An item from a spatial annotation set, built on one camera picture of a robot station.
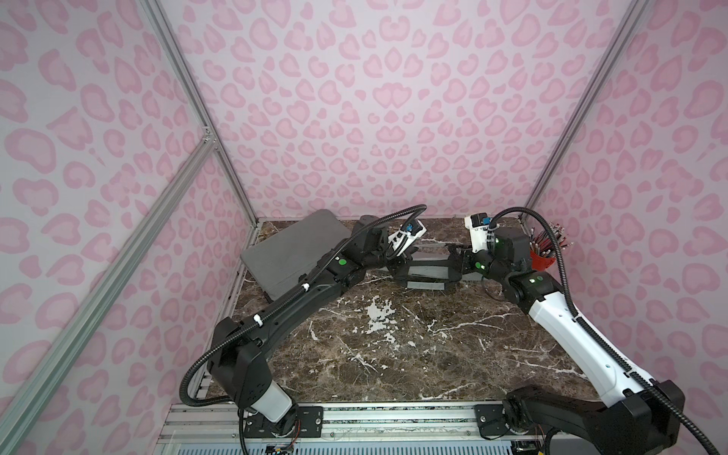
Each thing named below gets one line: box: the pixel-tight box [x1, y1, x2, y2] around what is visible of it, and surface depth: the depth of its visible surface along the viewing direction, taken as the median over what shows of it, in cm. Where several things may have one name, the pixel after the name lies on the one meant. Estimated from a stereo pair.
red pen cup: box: [530, 250, 556, 272], surface depth 97 cm
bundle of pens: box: [528, 221, 574, 259], surface depth 94 cm
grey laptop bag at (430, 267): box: [386, 243, 465, 292], surface depth 80 cm
